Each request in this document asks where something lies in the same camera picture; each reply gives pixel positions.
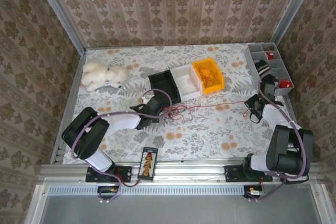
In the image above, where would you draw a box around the long aluminium frame rail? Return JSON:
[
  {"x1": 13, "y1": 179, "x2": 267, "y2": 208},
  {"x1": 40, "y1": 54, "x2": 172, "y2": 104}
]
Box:
[{"x1": 38, "y1": 158, "x2": 325, "y2": 183}]

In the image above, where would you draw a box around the black white striped sock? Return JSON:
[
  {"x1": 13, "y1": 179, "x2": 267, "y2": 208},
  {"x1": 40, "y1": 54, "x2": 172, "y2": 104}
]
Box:
[{"x1": 254, "y1": 60, "x2": 271, "y2": 78}]

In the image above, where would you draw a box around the black electronics box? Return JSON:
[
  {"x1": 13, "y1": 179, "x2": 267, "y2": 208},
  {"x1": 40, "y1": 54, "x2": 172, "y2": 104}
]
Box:
[
  {"x1": 97, "y1": 185, "x2": 123, "y2": 201},
  {"x1": 243, "y1": 184, "x2": 267, "y2": 200}
]

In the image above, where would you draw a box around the grey divided organizer tray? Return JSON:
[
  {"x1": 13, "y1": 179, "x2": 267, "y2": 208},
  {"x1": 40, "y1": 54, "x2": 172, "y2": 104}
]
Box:
[{"x1": 245, "y1": 42, "x2": 295, "y2": 97}]

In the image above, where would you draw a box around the red power wire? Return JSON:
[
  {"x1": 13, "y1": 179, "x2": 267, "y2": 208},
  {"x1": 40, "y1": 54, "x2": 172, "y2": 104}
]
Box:
[{"x1": 115, "y1": 167, "x2": 141, "y2": 187}]

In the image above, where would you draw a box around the floral tablecloth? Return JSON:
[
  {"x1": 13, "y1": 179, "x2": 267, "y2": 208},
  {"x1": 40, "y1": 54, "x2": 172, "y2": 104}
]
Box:
[{"x1": 62, "y1": 42, "x2": 302, "y2": 165}]

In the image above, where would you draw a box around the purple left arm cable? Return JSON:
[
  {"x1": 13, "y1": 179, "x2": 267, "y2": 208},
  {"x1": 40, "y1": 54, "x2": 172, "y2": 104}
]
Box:
[{"x1": 69, "y1": 89, "x2": 173, "y2": 204}]

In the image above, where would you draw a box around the aluminium side rail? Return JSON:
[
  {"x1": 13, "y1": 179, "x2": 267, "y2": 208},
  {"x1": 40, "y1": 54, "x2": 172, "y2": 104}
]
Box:
[{"x1": 50, "y1": 49, "x2": 87, "y2": 166}]

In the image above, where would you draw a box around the white plastic bin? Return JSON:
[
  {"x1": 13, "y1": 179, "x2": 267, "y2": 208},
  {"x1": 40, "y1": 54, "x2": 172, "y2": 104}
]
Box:
[{"x1": 170, "y1": 63, "x2": 204, "y2": 102}]

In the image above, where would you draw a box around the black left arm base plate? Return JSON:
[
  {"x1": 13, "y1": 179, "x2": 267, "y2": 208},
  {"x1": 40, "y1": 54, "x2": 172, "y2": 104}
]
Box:
[{"x1": 86, "y1": 165, "x2": 132, "y2": 183}]

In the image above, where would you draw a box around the black orange printed card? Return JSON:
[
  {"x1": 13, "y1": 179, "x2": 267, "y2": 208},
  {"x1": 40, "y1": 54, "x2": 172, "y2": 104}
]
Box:
[{"x1": 137, "y1": 147, "x2": 159, "y2": 182}]

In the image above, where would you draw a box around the grey slotted cable duct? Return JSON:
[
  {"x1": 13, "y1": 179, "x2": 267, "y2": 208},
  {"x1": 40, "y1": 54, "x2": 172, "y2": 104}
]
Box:
[{"x1": 47, "y1": 185, "x2": 247, "y2": 196}]

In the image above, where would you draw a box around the yellow plastic bin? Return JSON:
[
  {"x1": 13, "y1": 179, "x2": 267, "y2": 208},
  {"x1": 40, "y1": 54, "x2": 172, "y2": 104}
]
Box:
[{"x1": 191, "y1": 58, "x2": 226, "y2": 95}]

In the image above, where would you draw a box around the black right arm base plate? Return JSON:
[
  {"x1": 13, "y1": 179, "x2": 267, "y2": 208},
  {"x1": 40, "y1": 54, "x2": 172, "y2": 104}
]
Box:
[{"x1": 224, "y1": 165, "x2": 273, "y2": 183}]

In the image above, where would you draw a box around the grey metal panel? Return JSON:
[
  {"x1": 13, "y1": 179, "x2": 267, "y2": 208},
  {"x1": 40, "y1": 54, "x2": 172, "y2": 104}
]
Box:
[{"x1": 25, "y1": 184, "x2": 336, "y2": 224}]

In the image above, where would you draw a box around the black plastic bin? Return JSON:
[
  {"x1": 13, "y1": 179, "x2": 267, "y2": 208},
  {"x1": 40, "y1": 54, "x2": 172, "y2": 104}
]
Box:
[{"x1": 148, "y1": 69, "x2": 182, "y2": 104}]

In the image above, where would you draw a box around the aluminium frame post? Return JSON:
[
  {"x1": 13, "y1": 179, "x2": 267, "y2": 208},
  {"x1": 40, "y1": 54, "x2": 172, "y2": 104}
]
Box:
[
  {"x1": 30, "y1": 0, "x2": 87, "y2": 53},
  {"x1": 270, "y1": 0, "x2": 321, "y2": 44}
]

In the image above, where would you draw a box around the white plush toy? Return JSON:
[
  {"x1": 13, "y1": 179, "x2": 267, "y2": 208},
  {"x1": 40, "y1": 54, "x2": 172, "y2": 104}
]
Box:
[{"x1": 81, "y1": 59, "x2": 130, "y2": 92}]

